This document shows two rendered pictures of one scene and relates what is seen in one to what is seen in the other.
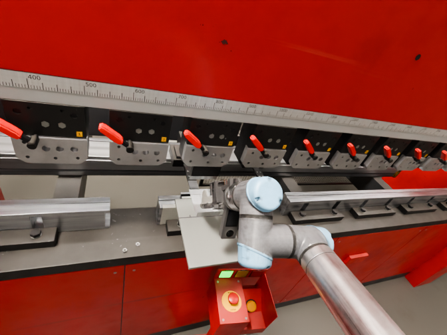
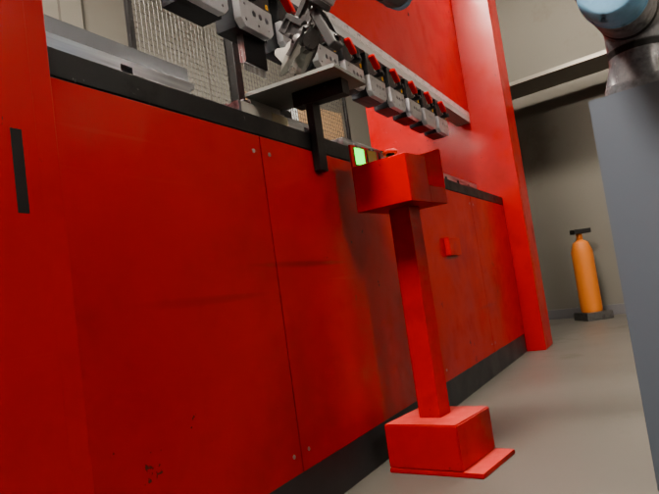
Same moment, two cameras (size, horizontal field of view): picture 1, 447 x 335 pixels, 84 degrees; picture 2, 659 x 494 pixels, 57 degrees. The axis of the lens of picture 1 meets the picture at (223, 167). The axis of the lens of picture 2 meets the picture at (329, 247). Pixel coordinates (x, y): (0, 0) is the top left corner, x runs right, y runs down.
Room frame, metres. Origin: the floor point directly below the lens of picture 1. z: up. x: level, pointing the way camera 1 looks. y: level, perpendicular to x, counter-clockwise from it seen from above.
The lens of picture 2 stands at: (-0.75, 0.80, 0.46)
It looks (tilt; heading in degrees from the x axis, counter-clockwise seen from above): 5 degrees up; 327
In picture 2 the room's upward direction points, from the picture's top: 8 degrees counter-clockwise
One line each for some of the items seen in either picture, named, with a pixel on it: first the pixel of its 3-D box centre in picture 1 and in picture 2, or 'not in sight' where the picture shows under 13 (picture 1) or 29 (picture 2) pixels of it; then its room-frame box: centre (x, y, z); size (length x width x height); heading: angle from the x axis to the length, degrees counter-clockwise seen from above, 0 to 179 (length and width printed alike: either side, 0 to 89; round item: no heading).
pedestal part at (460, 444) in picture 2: not in sight; (449, 438); (0.45, -0.24, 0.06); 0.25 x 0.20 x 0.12; 21
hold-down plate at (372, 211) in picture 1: (373, 211); not in sight; (1.12, -0.85, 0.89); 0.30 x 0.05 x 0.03; 119
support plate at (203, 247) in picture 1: (207, 228); (306, 88); (0.54, -0.02, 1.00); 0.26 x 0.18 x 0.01; 29
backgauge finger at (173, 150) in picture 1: (188, 165); not in sight; (0.81, 0.14, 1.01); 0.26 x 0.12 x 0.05; 29
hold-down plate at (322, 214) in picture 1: (316, 216); not in sight; (0.92, -0.50, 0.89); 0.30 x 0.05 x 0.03; 119
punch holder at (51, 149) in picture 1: (53, 126); not in sight; (0.46, 0.42, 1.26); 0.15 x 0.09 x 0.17; 119
